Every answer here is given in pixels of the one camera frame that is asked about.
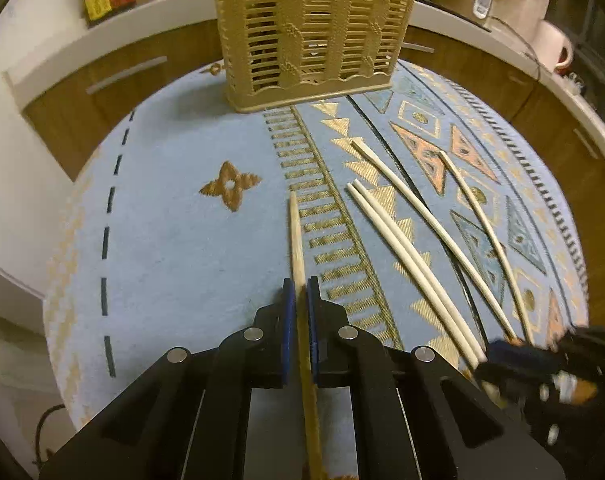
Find black power cable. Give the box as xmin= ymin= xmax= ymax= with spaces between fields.
xmin=487 ymin=16 xmax=542 ymax=82

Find brown bamboo chopstick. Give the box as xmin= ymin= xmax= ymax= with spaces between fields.
xmin=287 ymin=191 xmax=328 ymax=480

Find white electric kettle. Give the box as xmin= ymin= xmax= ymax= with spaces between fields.
xmin=532 ymin=21 xmax=574 ymax=74

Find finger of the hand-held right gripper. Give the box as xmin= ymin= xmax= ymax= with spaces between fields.
xmin=477 ymin=340 xmax=565 ymax=386

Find black floor cable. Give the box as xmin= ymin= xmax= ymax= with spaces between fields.
xmin=31 ymin=404 xmax=67 ymax=467

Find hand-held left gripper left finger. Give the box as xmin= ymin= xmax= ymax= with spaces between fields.
xmin=38 ymin=279 xmax=298 ymax=480

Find white kitchen countertop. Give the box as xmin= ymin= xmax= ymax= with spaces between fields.
xmin=2 ymin=0 xmax=605 ymax=171

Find blue patterned tablecloth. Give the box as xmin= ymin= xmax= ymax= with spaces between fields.
xmin=42 ymin=57 xmax=590 ymax=480

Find wooden base cabinets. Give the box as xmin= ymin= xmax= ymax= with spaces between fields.
xmin=22 ymin=25 xmax=605 ymax=311

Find long metal drawer handle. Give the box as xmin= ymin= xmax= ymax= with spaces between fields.
xmin=86 ymin=56 xmax=168 ymax=96

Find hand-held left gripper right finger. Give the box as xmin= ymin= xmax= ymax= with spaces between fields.
xmin=306 ymin=275 xmax=566 ymax=480

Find short metal drawer handle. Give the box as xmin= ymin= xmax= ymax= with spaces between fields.
xmin=575 ymin=130 xmax=601 ymax=159

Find yellow plastic utensil basket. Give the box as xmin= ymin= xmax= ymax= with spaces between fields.
xmin=211 ymin=0 xmax=422 ymax=113

